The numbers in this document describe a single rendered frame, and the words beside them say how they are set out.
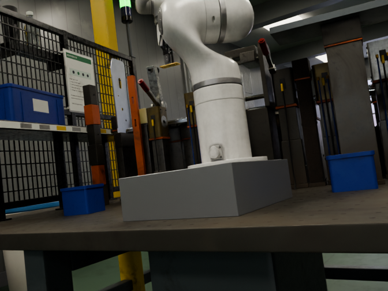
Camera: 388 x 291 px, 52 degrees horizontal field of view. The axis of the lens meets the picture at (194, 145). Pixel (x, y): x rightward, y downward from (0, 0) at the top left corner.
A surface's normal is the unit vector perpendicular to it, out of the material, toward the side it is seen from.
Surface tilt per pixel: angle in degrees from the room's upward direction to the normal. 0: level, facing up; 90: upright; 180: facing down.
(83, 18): 90
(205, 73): 88
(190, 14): 94
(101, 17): 90
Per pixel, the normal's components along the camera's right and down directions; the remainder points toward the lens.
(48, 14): 0.83, -0.14
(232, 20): 0.21, 0.37
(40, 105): 0.95, -0.14
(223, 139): -0.11, -0.07
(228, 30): 0.20, 0.70
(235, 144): 0.29, -0.12
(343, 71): -0.40, -0.01
